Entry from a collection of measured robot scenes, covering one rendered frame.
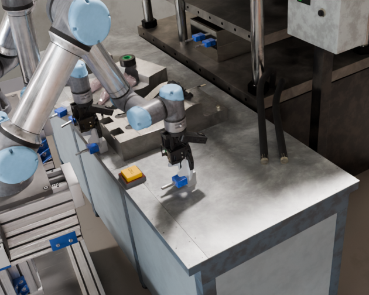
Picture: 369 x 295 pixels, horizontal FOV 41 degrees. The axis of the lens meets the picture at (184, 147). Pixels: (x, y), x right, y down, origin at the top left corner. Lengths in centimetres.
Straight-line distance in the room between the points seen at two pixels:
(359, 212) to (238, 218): 136
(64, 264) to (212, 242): 106
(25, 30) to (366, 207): 205
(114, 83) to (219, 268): 68
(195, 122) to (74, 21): 92
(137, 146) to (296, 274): 78
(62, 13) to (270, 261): 107
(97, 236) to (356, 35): 171
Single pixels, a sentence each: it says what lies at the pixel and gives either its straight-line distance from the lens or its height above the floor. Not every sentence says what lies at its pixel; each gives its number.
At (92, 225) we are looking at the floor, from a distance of 294.
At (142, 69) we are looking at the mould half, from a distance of 243.
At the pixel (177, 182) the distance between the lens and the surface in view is 176.
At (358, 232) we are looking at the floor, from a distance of 281.
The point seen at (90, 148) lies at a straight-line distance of 203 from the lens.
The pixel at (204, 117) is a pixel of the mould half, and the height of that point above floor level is 86.
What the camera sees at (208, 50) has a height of 83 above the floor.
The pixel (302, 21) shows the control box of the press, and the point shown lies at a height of 115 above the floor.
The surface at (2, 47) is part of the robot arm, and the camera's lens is 199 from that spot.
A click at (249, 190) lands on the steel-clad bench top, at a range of 177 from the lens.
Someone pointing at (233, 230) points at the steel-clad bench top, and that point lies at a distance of 162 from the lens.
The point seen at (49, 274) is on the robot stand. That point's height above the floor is 21.
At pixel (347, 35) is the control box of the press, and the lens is 209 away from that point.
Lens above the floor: 193
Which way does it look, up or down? 34 degrees down
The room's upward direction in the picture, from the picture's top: 7 degrees counter-clockwise
